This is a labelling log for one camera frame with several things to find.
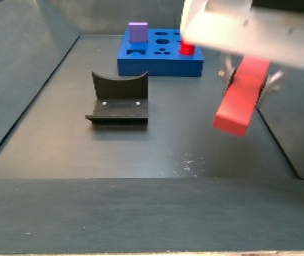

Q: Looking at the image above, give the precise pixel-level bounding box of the blue shape-sorting board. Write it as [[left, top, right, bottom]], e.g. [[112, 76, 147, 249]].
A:
[[117, 29, 204, 77]]

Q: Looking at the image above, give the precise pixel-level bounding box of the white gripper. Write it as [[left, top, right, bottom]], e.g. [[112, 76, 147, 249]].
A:
[[180, 0, 304, 107]]

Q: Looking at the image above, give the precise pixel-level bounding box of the red hexagonal peg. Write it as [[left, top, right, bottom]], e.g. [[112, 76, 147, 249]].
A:
[[180, 41, 195, 56]]

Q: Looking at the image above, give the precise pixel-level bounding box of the purple square peg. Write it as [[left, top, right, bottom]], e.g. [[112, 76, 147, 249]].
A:
[[128, 22, 148, 43]]

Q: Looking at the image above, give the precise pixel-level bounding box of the black curved fixture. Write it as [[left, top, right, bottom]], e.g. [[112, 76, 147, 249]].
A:
[[85, 73, 148, 124]]

